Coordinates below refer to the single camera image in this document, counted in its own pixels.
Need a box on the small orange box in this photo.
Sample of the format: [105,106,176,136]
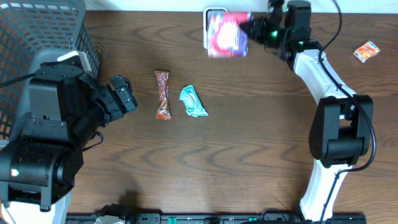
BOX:
[353,41,381,63]

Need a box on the dark grey plastic basket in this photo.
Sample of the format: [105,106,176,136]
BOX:
[1,1,104,146]

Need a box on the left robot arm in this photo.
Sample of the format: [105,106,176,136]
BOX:
[1,51,137,223]

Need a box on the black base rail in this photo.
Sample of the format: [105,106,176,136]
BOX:
[65,212,368,224]

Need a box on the purple red noodle packet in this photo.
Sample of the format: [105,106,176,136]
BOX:
[205,10,252,58]

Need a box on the red orange chocolate bar wrapper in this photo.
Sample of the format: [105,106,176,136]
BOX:
[154,70,172,120]

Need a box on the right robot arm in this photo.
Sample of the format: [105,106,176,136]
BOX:
[239,0,377,223]

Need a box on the teal snack wrapper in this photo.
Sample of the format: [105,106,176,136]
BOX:
[179,85,208,117]

